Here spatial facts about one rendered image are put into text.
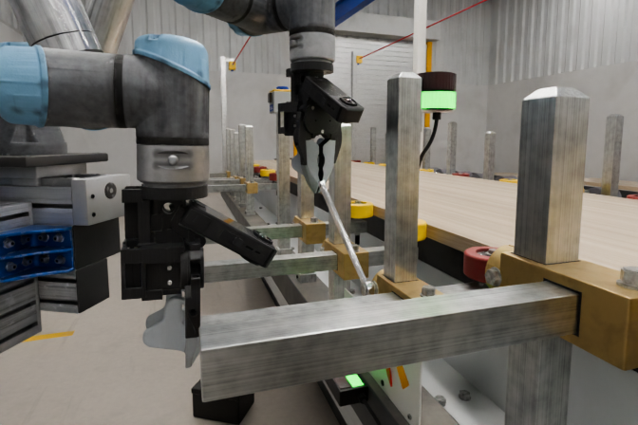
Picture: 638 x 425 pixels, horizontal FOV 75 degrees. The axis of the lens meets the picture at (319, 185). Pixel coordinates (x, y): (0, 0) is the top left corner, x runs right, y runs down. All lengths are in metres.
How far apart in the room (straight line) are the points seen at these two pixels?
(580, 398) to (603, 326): 0.37
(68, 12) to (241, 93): 8.09
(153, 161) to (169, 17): 8.39
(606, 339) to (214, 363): 0.26
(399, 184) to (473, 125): 10.50
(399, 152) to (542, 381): 0.31
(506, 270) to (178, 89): 0.35
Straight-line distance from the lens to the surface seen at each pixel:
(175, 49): 0.45
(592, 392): 0.69
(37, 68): 0.46
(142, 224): 0.47
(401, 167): 0.58
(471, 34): 11.24
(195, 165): 0.45
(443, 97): 0.60
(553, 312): 0.34
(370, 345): 0.27
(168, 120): 0.44
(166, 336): 0.51
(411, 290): 0.58
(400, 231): 0.59
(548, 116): 0.38
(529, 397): 0.44
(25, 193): 1.00
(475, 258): 0.63
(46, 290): 1.02
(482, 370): 0.86
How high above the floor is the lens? 1.07
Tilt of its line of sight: 6 degrees down
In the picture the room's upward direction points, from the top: straight up
